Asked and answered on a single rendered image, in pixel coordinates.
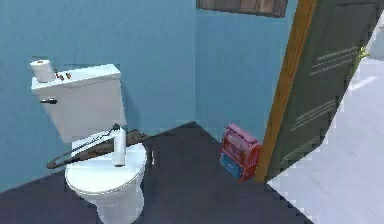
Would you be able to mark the brown long wedge-shaped brush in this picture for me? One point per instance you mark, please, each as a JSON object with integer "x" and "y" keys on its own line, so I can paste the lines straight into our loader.
{"x": 96, "y": 151}

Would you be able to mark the dark framed wall picture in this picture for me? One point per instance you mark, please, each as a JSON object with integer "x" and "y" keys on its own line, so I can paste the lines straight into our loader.
{"x": 243, "y": 6}

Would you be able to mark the small brown object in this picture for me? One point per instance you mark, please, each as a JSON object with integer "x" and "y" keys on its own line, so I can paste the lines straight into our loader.
{"x": 68, "y": 75}
{"x": 59, "y": 76}

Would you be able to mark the dark grey-green room door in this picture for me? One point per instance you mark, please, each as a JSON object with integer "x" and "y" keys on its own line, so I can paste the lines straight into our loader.
{"x": 316, "y": 86}

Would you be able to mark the pink red blue box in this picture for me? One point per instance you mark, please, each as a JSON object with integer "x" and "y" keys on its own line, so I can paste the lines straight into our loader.
{"x": 240, "y": 153}

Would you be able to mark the orange wooden door frame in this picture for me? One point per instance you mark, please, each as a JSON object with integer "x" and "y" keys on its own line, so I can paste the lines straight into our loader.
{"x": 286, "y": 86}

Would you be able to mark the white cylinder bottle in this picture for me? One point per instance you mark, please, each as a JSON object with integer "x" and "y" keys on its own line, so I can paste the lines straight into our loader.
{"x": 120, "y": 148}

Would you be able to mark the white toilet paper roll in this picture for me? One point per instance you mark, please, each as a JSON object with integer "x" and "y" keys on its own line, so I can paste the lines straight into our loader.
{"x": 42, "y": 70}

